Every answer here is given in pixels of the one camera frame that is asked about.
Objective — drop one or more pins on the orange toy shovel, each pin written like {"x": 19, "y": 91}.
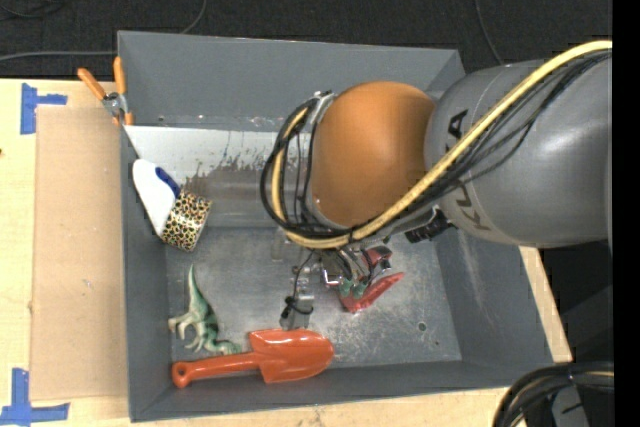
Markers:
{"x": 287, "y": 354}

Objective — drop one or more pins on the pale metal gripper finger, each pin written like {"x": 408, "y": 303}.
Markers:
{"x": 290, "y": 249}
{"x": 300, "y": 310}

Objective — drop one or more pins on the black cylinder on white bracket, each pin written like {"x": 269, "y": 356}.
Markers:
{"x": 429, "y": 229}

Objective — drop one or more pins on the brown cardboard board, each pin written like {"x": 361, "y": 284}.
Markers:
{"x": 75, "y": 240}

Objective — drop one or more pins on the white and blue plastic bottle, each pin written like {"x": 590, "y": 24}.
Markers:
{"x": 152, "y": 192}

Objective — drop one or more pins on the grey metal bin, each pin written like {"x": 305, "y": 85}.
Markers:
{"x": 250, "y": 80}

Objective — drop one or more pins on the leopard print tape roll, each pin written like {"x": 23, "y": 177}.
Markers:
{"x": 187, "y": 221}

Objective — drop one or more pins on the green toy dinosaur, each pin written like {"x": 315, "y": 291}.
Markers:
{"x": 202, "y": 320}

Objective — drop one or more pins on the red plastic tool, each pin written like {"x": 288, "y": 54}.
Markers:
{"x": 372, "y": 292}

